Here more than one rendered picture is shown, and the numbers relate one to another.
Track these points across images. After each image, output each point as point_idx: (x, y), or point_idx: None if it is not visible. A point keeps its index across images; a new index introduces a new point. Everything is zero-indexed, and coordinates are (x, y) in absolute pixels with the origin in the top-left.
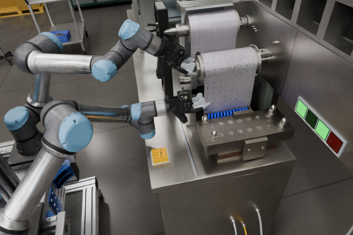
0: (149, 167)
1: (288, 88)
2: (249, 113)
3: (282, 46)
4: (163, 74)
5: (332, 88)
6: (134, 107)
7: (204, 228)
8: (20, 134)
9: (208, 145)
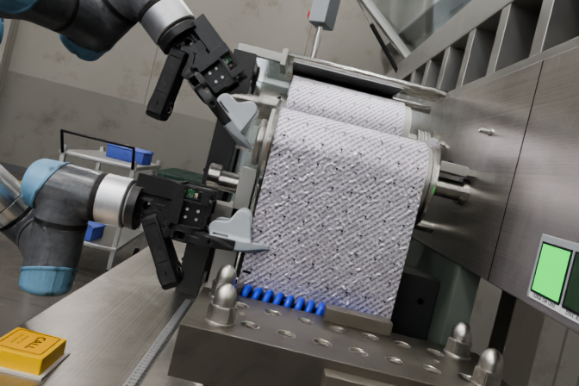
0: None
1: (513, 235)
2: (377, 321)
3: (504, 131)
4: (165, 109)
5: None
6: (45, 160)
7: None
8: None
9: (184, 323)
